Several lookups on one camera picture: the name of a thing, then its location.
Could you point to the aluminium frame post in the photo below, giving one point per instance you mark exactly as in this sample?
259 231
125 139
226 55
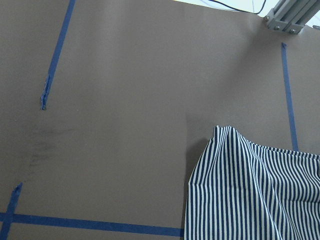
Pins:
291 16

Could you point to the striped polo shirt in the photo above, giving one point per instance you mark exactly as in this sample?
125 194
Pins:
240 190

